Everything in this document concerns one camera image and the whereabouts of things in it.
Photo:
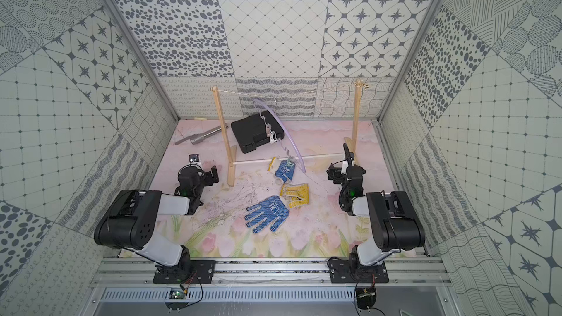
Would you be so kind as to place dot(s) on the grey metal cylinder tool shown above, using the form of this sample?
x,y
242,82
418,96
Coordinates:
x,y
200,137

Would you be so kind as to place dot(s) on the blue dotted glove flat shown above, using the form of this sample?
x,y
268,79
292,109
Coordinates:
x,y
269,213

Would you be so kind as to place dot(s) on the white clothes peg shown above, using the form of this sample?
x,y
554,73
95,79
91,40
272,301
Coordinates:
x,y
271,134

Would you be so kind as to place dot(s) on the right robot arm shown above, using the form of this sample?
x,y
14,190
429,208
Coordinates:
x,y
394,223

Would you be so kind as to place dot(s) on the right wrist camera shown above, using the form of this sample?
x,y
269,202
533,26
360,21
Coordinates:
x,y
345,165

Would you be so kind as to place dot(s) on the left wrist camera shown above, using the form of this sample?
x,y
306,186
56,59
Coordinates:
x,y
194,159

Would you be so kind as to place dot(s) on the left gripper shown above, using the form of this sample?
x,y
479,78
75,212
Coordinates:
x,y
210,175

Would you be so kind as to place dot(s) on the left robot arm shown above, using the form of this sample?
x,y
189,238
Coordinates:
x,y
130,222

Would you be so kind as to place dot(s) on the black plastic case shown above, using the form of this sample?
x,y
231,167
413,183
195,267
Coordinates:
x,y
250,132

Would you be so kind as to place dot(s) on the green circuit board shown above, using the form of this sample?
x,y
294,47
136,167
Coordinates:
x,y
177,294

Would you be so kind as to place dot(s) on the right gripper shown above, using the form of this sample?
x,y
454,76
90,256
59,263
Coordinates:
x,y
337,172

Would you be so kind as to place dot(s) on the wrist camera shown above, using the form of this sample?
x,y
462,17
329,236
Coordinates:
x,y
345,165
194,159

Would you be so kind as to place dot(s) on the blue dotted glove with logo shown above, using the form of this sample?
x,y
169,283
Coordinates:
x,y
285,172

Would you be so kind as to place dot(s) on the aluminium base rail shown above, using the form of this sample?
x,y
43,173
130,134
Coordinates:
x,y
276,272

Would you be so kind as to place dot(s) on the yellow dotted work glove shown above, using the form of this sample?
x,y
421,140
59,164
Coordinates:
x,y
296,195

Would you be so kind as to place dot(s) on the black connector box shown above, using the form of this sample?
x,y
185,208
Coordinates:
x,y
366,297

